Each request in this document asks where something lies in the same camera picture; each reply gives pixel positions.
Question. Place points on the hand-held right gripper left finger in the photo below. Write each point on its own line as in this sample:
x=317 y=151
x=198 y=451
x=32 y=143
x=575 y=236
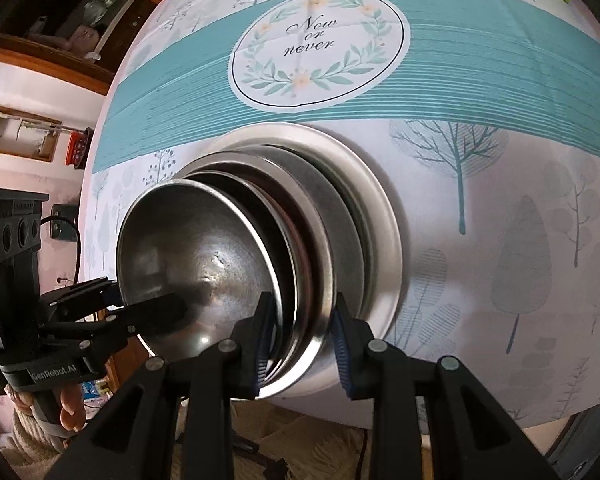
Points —
x=262 y=350

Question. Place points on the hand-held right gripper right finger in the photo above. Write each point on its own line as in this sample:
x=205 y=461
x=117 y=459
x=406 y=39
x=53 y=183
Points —
x=341 y=355

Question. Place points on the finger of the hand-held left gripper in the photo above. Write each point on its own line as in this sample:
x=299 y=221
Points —
x=87 y=292
x=150 y=310

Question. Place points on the small steel bowl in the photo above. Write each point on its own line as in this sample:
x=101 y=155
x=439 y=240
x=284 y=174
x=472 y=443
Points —
x=195 y=260

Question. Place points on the large steel bowl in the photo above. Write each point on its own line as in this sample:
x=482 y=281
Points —
x=320 y=260

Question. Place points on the large white plate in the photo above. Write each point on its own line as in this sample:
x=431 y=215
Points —
x=386 y=240

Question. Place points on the person's left hand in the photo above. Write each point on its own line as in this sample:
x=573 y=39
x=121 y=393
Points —
x=72 y=407

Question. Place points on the red plastic holder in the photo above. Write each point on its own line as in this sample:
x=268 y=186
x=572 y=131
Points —
x=80 y=147

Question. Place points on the dark wooden kitchen cabinet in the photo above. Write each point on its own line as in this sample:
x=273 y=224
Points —
x=55 y=60

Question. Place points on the wall outlet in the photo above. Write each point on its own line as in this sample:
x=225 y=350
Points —
x=60 y=230

